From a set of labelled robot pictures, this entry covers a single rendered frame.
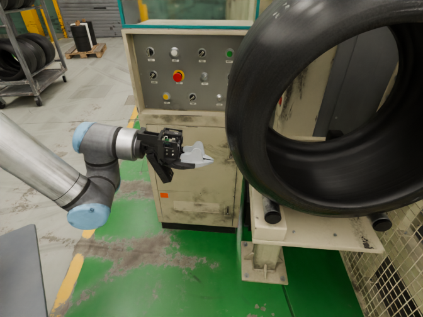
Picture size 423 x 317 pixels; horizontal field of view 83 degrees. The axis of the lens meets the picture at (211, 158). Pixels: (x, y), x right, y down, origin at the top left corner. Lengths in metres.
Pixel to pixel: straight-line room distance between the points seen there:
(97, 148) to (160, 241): 1.16
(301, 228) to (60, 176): 0.67
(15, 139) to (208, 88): 0.81
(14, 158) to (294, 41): 0.56
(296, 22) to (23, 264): 1.11
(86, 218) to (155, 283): 1.01
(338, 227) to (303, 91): 0.45
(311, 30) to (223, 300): 1.37
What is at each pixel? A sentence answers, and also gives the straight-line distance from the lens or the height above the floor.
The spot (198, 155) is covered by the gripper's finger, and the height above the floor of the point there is 1.04.
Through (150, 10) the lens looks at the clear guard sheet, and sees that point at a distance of 1.13.
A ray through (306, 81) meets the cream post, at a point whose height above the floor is 1.15.
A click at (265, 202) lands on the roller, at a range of 0.69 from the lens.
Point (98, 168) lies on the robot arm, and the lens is 0.74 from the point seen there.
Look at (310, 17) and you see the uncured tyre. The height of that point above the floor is 1.36.
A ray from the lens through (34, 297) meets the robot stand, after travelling 1.04.
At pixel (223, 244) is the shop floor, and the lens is 1.70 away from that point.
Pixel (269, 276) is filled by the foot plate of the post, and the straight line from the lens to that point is 1.61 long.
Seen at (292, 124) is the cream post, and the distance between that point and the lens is 0.93.
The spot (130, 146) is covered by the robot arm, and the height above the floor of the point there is 1.07.
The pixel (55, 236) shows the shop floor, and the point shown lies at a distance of 2.05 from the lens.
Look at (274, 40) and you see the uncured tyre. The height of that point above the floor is 1.33.
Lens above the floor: 1.40
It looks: 35 degrees down
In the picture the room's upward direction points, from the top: straight up
